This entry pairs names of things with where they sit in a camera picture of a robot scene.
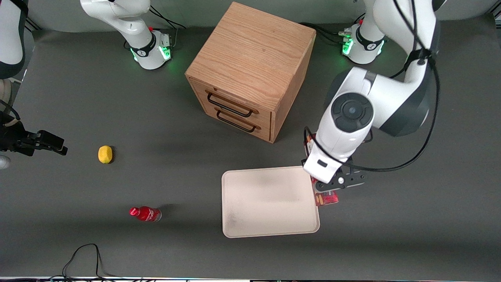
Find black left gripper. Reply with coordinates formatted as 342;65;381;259
314;166;368;193

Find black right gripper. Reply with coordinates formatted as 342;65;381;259
0;112;68;157

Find red cookie box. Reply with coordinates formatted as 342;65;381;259
306;133;339;206

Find beige rectangular tray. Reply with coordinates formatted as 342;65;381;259
222;166;321;239

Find yellow lemon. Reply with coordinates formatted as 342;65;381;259
98;145;113;164

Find wooden drawer front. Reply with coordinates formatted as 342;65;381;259
200;100;272;141
194;82;272;127

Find red soda bottle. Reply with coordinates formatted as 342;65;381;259
129;206;162;222

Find wooden drawer cabinet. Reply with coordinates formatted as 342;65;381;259
185;2;317;143

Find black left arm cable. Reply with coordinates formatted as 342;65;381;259
303;0;441;173

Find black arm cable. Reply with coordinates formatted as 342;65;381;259
0;100;21;122
303;0;441;173

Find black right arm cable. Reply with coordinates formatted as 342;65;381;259
0;100;21;122

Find black cable on table edge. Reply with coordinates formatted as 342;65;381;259
49;244;118;281

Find black wire drawer handle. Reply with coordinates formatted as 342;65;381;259
214;108;262;133
205;89;260;118

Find black left arm base cables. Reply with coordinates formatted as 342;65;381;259
299;22;353;45

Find black arm base cables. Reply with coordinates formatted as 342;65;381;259
149;5;186;49
299;22;353;45

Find black right arm base cables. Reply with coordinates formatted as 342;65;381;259
149;5;186;49

